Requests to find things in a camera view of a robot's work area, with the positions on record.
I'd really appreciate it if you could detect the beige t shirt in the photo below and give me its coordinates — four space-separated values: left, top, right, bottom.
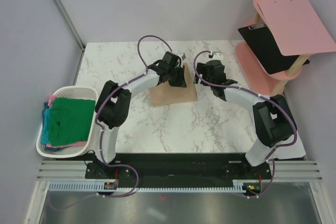
149 63 197 106

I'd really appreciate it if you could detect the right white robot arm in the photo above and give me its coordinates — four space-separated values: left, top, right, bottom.
193 60 306 179

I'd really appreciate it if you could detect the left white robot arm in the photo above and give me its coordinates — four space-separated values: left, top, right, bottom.
95 51 187 178

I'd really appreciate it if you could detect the pink two-tier side table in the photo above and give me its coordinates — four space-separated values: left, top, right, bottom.
235 0 314 95

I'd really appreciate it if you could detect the black clipboard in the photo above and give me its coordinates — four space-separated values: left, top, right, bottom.
237 23 299 74

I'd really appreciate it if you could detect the pink paper sheet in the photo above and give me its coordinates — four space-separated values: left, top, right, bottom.
258 0 335 57

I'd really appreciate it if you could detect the white plastic laundry basket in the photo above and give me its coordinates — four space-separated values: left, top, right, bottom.
36 86 98 158

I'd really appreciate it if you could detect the green t shirt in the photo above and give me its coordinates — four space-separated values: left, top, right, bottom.
48 97 96 145

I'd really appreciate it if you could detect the white paper sheet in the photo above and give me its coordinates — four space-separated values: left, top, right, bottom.
270 133 306 159

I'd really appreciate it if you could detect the blue t shirt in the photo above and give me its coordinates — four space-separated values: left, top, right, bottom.
40 108 51 145

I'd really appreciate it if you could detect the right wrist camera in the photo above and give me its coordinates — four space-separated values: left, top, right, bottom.
208 50 223 59

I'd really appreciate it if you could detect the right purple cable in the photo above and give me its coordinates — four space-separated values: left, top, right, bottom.
193 50 299 163

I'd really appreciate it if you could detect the purple cable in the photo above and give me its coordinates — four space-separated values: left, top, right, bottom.
193 50 299 163
94 35 173 167

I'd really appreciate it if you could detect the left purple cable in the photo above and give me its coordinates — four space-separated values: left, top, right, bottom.
94 35 173 167

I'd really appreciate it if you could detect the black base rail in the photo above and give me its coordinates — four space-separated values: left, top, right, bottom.
85 153 271 187

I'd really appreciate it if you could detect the white slotted cable duct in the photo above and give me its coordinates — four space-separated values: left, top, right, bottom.
49 180 262 193

